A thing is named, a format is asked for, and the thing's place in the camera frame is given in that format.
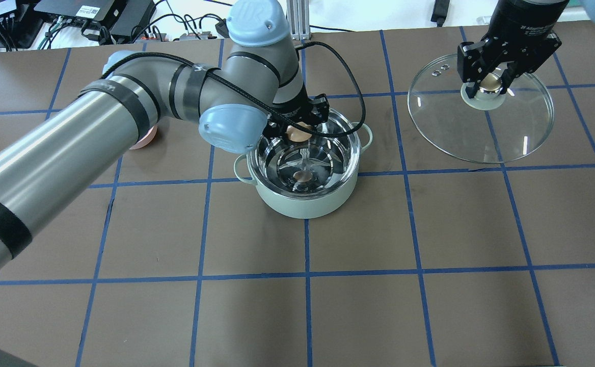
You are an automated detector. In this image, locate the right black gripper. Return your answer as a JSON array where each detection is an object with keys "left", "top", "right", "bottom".
[{"left": 457, "top": 1, "right": 568, "bottom": 99}]

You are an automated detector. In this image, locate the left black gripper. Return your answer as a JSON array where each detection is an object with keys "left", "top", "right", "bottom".
[{"left": 264, "top": 93, "right": 330, "bottom": 139}]

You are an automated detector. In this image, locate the brown egg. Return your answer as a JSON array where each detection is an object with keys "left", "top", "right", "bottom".
[{"left": 286, "top": 121, "right": 313, "bottom": 143}]

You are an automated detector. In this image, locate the glass pot lid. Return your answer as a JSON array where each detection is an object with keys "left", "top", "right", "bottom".
[{"left": 407, "top": 54, "right": 555, "bottom": 164}]

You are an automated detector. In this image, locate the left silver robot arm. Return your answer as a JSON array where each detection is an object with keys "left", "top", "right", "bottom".
[{"left": 0, "top": 1, "right": 312, "bottom": 269}]

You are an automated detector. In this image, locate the light green electric pot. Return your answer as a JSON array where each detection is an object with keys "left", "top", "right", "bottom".
[{"left": 234, "top": 110, "right": 373, "bottom": 219}]

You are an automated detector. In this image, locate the black power adapter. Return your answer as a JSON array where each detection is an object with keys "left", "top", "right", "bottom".
[{"left": 214, "top": 19, "right": 230, "bottom": 39}]

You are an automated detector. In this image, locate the pink bowl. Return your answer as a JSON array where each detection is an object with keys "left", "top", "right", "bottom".
[{"left": 129, "top": 125, "right": 158, "bottom": 149}]

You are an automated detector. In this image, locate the aluminium frame post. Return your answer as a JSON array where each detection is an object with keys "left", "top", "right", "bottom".
[{"left": 286, "top": 0, "right": 311, "bottom": 40}]

